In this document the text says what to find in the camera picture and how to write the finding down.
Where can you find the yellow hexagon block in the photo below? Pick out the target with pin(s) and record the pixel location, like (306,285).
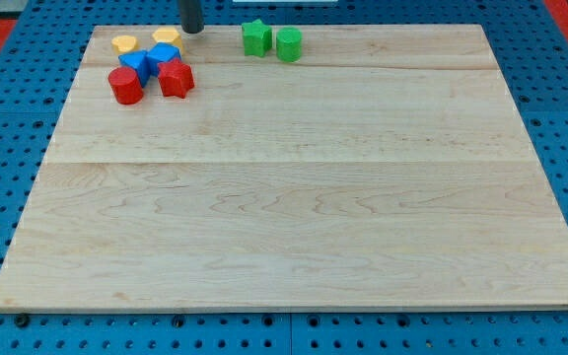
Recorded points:
(169,35)

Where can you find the blue triangle block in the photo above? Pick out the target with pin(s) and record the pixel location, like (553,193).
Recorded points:
(137,60)

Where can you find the light wooden board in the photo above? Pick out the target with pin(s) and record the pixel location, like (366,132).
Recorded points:
(388,170)

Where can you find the green cylinder block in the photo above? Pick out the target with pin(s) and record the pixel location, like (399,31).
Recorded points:
(289,44)

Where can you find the green star block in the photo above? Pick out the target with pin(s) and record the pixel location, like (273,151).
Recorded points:
(257,38)

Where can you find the red star block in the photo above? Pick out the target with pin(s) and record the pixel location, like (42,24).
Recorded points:
(175,78)

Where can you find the blue cube block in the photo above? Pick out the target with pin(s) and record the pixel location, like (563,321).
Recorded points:
(161,53)

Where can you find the red cylinder block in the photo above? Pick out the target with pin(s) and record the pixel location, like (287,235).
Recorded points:
(125,85)

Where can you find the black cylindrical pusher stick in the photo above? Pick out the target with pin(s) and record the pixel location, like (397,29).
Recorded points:
(191,16)

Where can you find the yellow heart block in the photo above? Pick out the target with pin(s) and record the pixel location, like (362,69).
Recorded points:
(122,44)

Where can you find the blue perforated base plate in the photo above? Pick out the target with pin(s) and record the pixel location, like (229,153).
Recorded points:
(37,66)

